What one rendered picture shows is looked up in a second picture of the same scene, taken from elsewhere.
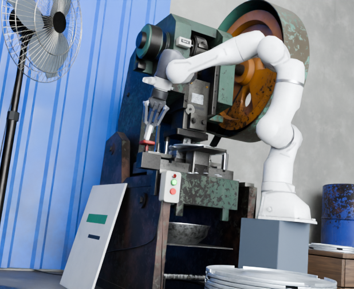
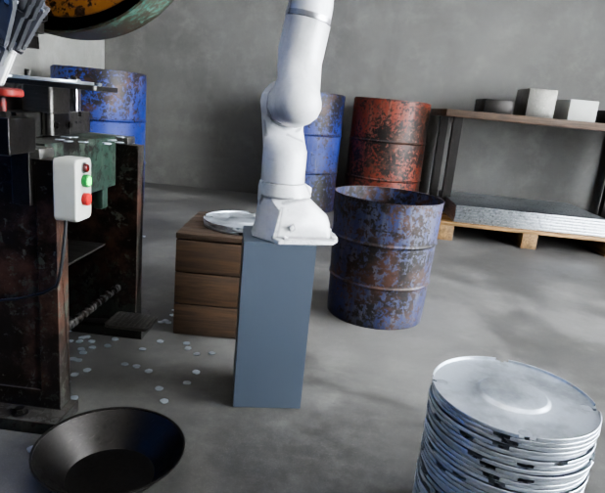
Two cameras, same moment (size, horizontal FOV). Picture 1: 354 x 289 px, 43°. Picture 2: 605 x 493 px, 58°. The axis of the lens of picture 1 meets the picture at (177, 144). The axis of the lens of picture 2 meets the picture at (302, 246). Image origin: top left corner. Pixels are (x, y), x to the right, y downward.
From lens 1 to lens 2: 1.26 m
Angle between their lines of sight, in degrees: 63
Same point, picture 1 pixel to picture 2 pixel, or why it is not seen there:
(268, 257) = (297, 295)
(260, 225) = (282, 252)
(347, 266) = not seen: hidden behind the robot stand
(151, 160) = (23, 135)
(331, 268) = not seen: hidden behind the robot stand
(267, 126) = (311, 105)
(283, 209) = (311, 226)
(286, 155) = (297, 139)
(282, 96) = (312, 45)
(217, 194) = (97, 168)
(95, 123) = not seen: outside the picture
